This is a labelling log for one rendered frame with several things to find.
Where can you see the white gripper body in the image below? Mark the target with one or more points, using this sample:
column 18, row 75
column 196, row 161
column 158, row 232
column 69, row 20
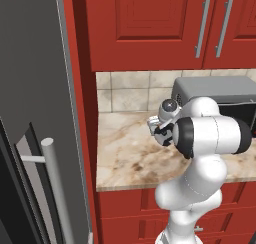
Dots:
column 153, row 123

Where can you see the wide red cupboard door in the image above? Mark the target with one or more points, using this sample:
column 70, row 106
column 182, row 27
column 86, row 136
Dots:
column 150, row 24

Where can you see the dark grey fridge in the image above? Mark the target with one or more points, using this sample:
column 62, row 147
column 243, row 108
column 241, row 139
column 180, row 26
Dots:
column 36, row 61

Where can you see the dark grey fridge door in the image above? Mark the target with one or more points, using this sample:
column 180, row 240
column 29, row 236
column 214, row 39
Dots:
column 13, row 194

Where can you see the grey microwave oven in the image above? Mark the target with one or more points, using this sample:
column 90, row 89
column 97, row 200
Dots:
column 213, row 88

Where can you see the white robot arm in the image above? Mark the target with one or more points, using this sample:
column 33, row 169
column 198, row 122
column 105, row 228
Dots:
column 206, row 174

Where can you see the narrow red cupboard door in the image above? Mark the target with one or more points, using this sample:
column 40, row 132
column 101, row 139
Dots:
column 243, row 24

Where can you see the red fridge housing panel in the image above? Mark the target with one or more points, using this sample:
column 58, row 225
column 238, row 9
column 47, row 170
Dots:
column 81, row 121

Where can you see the red drawer front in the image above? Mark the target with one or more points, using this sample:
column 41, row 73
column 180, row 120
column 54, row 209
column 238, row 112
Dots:
column 133, row 228
column 123, row 203

